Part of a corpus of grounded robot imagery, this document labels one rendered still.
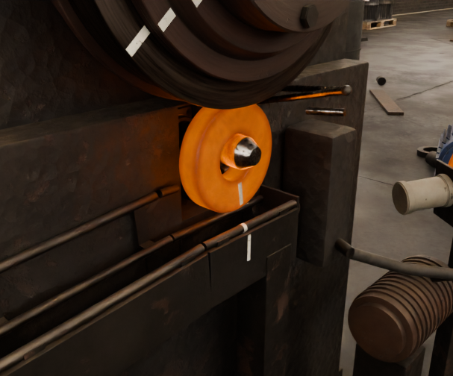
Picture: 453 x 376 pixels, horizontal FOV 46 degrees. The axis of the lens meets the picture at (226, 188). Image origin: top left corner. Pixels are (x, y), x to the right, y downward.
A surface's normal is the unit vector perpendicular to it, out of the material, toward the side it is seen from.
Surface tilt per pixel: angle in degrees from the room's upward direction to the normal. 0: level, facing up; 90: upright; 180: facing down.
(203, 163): 90
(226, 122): 90
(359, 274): 0
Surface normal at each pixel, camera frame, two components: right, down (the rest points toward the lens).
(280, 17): 0.73, 0.26
